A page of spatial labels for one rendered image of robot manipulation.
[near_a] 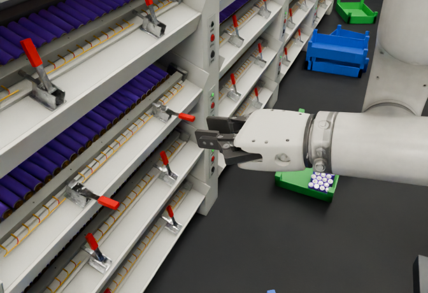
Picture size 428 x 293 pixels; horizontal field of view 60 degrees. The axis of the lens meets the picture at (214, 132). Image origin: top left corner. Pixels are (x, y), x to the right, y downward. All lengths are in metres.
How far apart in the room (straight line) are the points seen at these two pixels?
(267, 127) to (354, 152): 0.12
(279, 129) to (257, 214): 0.77
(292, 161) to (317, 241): 0.75
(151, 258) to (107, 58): 0.58
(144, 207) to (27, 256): 0.34
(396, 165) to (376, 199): 0.94
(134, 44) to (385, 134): 0.44
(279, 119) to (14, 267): 0.43
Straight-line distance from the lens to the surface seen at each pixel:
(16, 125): 0.53
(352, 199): 1.39
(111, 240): 0.84
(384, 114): 0.51
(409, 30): 0.41
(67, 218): 0.66
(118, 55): 0.66
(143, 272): 1.02
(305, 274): 1.16
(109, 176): 0.71
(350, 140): 0.48
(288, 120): 0.53
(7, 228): 0.62
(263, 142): 0.50
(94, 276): 0.81
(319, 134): 0.49
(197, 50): 0.90
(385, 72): 0.55
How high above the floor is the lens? 0.96
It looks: 37 degrees down
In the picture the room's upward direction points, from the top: straight up
